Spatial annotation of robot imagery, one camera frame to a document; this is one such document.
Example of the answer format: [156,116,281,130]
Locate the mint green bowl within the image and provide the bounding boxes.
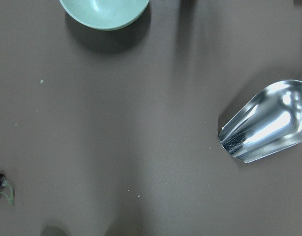
[60,0,149,31]

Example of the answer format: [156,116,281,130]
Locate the stainless steel ice scoop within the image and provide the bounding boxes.
[218,80,302,163]

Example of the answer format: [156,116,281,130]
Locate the dark red cherries pair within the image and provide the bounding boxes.
[0,173,14,204]

